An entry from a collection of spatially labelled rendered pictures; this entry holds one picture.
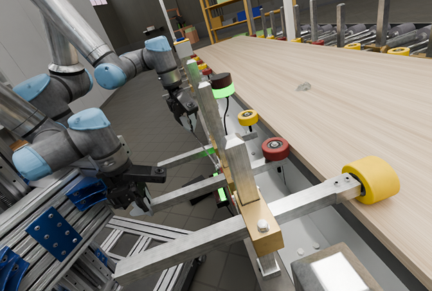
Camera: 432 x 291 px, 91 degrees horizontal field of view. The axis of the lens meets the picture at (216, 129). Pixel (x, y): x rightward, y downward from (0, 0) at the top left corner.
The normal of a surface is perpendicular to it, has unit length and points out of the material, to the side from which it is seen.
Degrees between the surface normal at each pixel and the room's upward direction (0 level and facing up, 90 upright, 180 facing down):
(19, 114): 84
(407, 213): 0
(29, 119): 84
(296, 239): 0
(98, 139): 90
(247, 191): 90
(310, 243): 0
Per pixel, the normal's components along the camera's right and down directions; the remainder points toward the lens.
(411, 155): -0.27, -0.84
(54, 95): 0.95, -0.14
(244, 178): 0.21, 0.43
